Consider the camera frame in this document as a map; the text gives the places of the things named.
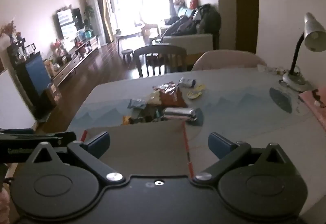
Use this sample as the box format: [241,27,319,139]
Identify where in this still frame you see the brown door frame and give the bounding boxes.
[234,0,259,54]

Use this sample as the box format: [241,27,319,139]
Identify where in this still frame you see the wooden TV cabinet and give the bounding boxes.
[43,35,100,87]

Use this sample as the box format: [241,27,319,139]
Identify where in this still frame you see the flower bouquet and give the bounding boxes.
[0,21,17,43]

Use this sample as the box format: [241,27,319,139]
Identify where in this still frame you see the beige sofa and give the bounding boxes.
[153,6,221,52]

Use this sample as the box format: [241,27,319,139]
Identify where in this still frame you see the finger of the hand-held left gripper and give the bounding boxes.
[0,131,77,149]
[0,128,35,135]

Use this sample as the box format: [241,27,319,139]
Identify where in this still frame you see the dark green backpack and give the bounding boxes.
[197,3,221,35]

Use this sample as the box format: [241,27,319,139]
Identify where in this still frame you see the brown snack packet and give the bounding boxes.
[159,91,188,108]

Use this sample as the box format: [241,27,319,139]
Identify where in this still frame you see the small brown carton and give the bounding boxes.
[43,83,63,103]

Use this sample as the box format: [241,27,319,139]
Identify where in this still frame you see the small crumpled wrappers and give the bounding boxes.
[257,63,286,75]

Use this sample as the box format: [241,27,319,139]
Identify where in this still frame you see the glass kettle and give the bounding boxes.
[24,43,36,57]

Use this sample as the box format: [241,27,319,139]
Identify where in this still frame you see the pile of clothes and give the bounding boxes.
[165,15,199,35]

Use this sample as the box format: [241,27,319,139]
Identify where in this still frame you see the red-edged cardboard box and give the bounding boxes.
[80,119,196,180]

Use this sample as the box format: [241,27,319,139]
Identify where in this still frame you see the wooden armchair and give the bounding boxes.
[141,23,160,39]

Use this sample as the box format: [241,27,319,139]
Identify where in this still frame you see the green plant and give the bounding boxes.
[83,5,95,31]

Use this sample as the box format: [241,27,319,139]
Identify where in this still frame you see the person's left forearm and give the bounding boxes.
[0,190,11,224]

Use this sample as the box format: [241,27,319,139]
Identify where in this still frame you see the dark snack packet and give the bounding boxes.
[137,105,164,123]

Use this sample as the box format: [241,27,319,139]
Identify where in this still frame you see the brown curtain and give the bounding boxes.
[90,0,114,44]

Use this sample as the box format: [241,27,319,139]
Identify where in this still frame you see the television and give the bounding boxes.
[53,8,84,40]

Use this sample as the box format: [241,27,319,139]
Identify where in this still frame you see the silver snack packet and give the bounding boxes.
[163,107,198,122]

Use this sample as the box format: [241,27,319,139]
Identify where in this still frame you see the red snack packet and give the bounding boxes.
[153,82,179,95]

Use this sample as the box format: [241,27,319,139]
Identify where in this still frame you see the mountain print table mat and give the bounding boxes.
[69,86,315,135]

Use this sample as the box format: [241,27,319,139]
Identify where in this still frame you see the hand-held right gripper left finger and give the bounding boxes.
[25,131,126,184]

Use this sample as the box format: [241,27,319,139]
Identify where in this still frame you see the pink chair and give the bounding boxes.
[191,50,268,71]

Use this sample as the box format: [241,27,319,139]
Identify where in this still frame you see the white standing air conditioner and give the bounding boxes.
[86,0,106,47]

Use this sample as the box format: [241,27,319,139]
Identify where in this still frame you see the dark wooden chair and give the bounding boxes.
[133,44,188,78]

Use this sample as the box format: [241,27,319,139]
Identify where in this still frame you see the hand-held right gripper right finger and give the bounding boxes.
[192,132,289,184]

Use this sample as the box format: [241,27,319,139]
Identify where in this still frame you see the coffee table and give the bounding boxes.
[115,29,143,52]

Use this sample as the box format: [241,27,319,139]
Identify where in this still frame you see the black and blue cabinet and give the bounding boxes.
[6,38,58,120]

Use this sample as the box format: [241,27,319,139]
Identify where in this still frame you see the blue-grey snack packet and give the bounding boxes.
[127,99,147,110]

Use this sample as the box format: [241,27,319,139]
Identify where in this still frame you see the pink printed cloth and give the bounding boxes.
[298,89,326,133]

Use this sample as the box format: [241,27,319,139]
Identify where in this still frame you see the beige snack packet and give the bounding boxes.
[146,92,161,105]

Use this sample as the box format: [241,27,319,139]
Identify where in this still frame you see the small round stool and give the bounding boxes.
[121,49,134,62]

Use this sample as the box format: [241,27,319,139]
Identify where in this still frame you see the grey desk lamp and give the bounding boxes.
[279,12,326,92]

